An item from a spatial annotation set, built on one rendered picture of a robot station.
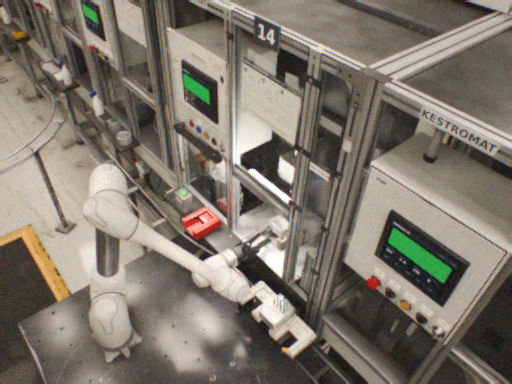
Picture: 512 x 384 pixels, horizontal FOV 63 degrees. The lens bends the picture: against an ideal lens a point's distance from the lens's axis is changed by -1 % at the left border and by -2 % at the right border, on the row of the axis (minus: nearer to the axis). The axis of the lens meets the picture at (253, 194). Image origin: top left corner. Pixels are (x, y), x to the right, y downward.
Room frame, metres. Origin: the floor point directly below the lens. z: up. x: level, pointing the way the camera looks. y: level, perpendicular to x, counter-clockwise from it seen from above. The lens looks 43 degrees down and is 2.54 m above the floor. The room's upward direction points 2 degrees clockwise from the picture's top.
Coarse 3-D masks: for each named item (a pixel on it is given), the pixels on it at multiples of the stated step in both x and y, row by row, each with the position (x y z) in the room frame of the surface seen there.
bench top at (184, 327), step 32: (160, 256) 1.45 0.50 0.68; (128, 288) 1.23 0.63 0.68; (160, 288) 1.24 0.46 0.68; (192, 288) 1.25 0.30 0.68; (32, 320) 1.02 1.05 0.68; (64, 320) 1.03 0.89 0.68; (160, 320) 1.05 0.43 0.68; (192, 320) 1.06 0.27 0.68; (224, 320) 1.07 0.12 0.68; (32, 352) 0.86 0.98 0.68; (64, 352) 0.87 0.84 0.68; (96, 352) 0.87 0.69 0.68; (160, 352) 0.89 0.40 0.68; (192, 352) 0.90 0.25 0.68; (224, 352) 0.90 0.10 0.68; (256, 352) 0.91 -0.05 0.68; (320, 352) 0.92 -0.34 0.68
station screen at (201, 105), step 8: (184, 72) 1.64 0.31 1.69; (200, 80) 1.55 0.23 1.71; (184, 88) 1.65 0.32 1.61; (208, 88) 1.51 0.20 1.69; (184, 96) 1.66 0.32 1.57; (192, 96) 1.61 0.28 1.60; (192, 104) 1.61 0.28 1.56; (200, 104) 1.56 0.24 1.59; (208, 104) 1.52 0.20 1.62; (208, 112) 1.52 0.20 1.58
